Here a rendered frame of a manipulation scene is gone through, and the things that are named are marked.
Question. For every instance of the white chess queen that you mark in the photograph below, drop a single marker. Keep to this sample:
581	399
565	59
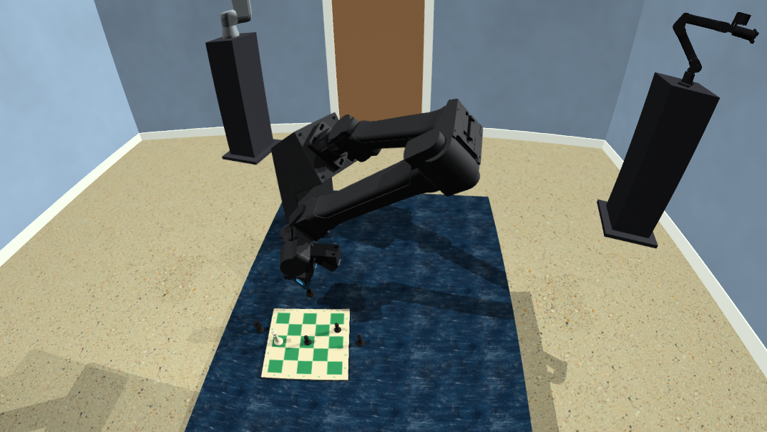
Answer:
278	341

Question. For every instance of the green and cream chessboard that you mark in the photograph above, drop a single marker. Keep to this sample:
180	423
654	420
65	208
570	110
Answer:
325	359

